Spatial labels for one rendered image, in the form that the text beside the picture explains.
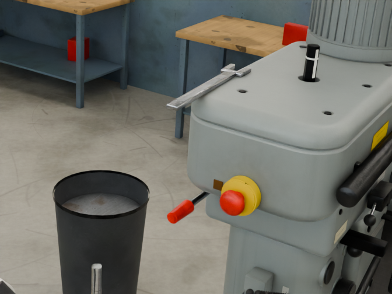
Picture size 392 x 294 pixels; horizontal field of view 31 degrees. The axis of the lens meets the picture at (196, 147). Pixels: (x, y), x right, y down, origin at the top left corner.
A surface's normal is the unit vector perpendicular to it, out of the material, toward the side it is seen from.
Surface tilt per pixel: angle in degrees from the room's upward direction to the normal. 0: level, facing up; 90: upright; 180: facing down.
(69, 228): 94
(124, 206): 0
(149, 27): 90
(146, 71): 90
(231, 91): 0
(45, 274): 0
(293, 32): 90
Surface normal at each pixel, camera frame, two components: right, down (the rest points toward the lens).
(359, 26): -0.28, 0.37
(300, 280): -0.04, 0.40
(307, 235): -0.51, 0.32
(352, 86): 0.07, -0.91
